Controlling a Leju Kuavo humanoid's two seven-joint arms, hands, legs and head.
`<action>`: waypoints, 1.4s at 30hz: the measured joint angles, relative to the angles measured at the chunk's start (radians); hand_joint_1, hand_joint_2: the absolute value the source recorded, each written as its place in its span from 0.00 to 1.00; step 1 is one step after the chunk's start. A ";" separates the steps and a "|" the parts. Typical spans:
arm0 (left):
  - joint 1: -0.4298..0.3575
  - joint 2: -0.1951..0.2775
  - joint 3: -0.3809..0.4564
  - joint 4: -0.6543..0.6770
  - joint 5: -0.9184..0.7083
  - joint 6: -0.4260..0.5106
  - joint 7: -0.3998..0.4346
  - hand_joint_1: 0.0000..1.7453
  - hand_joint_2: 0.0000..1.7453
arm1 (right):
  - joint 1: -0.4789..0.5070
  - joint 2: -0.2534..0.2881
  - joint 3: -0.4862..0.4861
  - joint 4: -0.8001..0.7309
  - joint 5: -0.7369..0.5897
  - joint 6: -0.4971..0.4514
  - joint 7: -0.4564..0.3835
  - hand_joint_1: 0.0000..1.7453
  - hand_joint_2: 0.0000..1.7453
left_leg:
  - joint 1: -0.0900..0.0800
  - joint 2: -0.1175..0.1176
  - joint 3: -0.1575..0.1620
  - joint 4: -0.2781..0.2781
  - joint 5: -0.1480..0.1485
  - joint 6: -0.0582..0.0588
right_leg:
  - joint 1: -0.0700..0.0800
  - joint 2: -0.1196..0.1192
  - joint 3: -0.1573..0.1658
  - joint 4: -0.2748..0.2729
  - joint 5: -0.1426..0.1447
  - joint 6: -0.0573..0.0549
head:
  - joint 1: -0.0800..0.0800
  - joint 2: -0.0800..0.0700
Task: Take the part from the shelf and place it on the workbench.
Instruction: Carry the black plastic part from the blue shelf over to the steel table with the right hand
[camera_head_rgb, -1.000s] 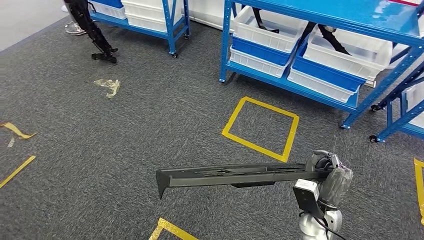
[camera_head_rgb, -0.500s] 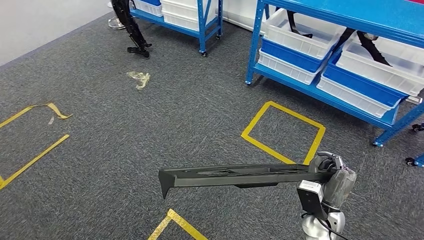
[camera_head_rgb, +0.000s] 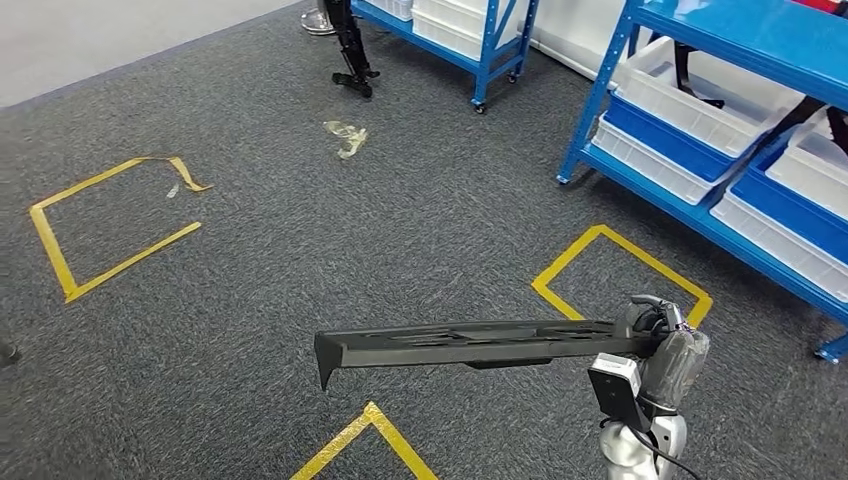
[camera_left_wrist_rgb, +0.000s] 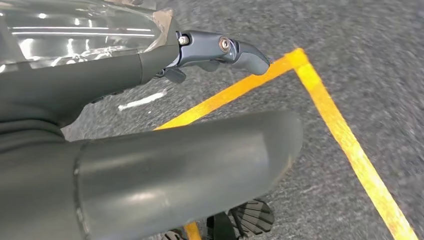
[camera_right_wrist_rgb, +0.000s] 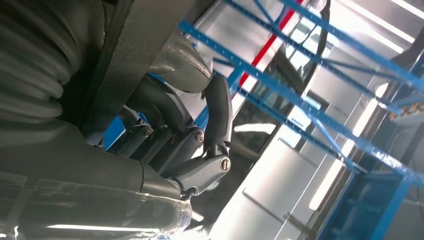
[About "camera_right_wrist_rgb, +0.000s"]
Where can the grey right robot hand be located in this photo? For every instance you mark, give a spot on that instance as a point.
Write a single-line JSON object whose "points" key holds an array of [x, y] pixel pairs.
{"points": [[82, 185]]}

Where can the blue metal shelf rack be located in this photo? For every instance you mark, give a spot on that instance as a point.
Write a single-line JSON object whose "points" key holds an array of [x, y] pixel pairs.
{"points": [[397, 165]]}

